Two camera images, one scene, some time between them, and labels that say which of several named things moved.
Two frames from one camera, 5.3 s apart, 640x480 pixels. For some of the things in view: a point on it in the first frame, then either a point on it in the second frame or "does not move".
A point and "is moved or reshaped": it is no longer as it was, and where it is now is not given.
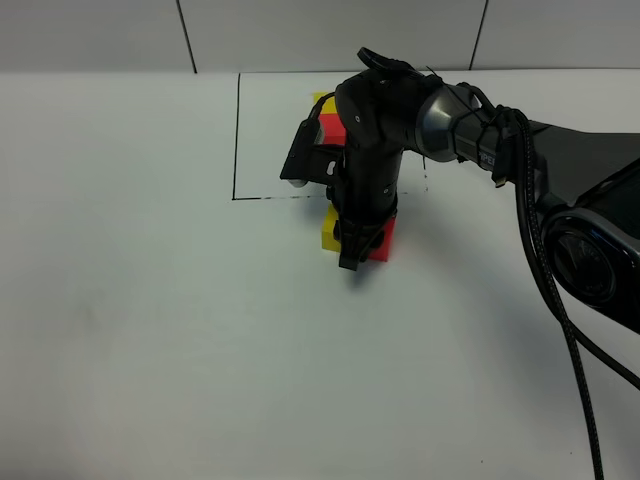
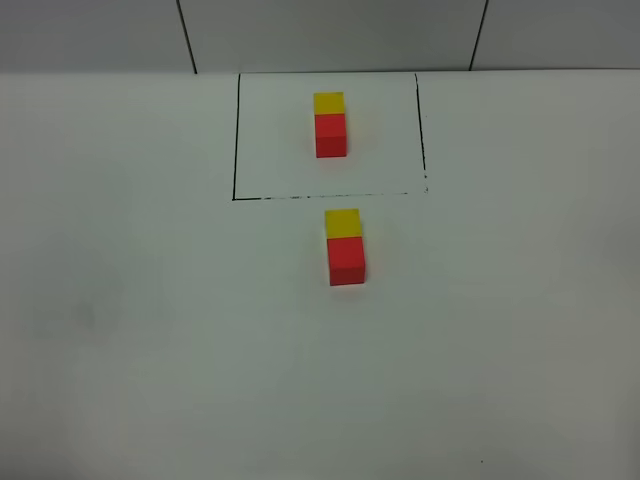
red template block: x=334 y=131 does not move
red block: x=381 y=253 -> x=346 y=260
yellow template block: x=328 y=105 does not move
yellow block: x=328 y=240 is moved or reshaped
